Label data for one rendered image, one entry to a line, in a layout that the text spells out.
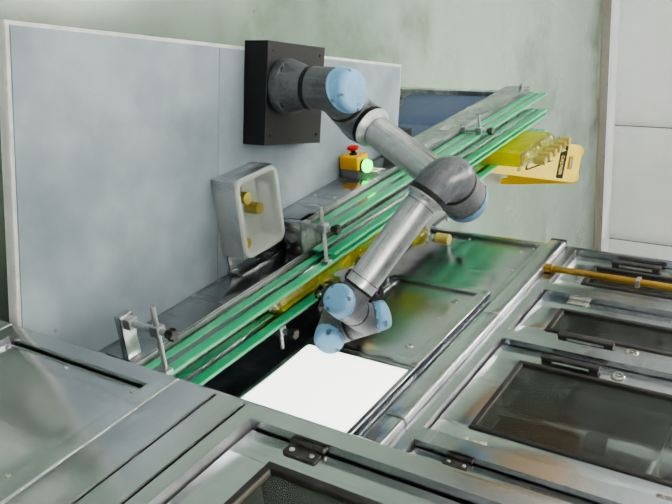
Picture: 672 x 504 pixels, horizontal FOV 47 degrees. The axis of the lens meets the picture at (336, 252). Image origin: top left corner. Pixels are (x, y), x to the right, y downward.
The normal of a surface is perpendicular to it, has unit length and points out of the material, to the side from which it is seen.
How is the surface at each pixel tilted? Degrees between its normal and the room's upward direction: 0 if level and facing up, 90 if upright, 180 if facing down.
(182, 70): 0
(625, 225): 90
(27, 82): 0
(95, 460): 90
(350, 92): 5
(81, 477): 90
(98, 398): 90
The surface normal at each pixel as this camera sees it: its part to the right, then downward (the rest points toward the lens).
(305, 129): 0.85, 0.16
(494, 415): -0.10, -0.92
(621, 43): -0.55, 0.37
